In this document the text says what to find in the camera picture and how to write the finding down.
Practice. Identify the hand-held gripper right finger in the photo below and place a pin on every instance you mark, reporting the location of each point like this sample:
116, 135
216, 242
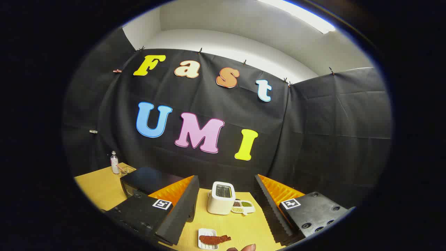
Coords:
271, 212

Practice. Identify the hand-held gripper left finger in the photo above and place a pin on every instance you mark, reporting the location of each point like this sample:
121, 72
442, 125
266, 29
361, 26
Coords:
181, 212

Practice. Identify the brown chicken drumstick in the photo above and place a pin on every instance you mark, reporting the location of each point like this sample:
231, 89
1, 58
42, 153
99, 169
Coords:
212, 239

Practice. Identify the black toaster oven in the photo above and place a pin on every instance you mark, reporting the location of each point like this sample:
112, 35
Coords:
150, 179

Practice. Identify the white pop-up toaster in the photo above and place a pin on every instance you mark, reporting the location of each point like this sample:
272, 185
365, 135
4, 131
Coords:
219, 205

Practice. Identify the white divided bean dish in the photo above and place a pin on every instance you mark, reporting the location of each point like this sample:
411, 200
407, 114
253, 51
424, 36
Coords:
244, 205

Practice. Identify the white rectangular tray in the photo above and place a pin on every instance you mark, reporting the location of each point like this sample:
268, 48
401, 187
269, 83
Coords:
204, 232

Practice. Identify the small clear plastic bottle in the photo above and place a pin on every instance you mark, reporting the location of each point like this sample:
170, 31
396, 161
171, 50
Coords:
114, 165

